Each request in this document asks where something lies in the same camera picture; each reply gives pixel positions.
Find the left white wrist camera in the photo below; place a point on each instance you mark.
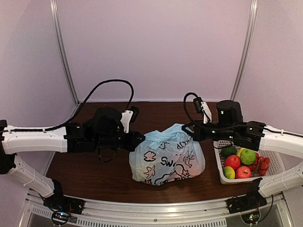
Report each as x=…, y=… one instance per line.
x=129, y=116

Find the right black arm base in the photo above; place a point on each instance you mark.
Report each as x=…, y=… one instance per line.
x=251, y=200

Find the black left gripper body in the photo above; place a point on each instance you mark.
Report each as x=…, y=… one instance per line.
x=105, y=141

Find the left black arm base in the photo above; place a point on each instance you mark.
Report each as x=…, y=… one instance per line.
x=58, y=201

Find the light blue plastic bag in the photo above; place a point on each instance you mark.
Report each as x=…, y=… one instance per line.
x=166, y=156

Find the aluminium front rail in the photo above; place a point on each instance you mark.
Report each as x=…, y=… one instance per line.
x=213, y=213

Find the small green yellow fruit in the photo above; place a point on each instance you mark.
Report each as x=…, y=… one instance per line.
x=229, y=172

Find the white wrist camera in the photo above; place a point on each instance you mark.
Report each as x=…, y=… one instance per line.
x=203, y=109
x=129, y=116

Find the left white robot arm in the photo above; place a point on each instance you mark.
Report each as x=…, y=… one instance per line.
x=14, y=140

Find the large green apple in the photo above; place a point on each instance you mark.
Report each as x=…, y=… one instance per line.
x=248, y=157

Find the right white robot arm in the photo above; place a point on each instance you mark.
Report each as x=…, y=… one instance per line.
x=253, y=135

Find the white plastic basket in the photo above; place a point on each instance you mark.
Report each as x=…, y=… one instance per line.
x=275, y=165

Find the dark green fruit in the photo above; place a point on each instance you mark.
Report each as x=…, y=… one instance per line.
x=228, y=151

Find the red apple front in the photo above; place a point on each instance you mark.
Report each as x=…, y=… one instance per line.
x=243, y=172

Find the red apple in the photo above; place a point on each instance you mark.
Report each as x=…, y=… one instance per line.
x=233, y=161
x=243, y=172

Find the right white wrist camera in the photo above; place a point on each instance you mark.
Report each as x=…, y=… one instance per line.
x=203, y=109

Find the red apple back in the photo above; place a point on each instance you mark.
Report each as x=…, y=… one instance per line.
x=233, y=161

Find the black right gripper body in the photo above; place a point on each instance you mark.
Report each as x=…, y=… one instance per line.
x=223, y=133

